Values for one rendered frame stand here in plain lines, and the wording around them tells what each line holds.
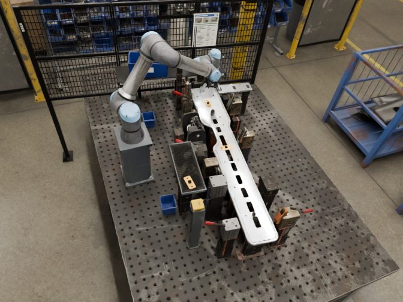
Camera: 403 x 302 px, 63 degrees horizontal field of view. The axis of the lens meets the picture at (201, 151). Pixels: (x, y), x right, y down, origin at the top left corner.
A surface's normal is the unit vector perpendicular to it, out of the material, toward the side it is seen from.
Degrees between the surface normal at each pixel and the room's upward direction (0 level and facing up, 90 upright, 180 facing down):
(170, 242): 0
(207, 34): 90
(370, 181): 0
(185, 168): 0
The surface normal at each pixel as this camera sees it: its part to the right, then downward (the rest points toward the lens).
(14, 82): 0.35, 0.70
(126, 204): 0.07, -0.66
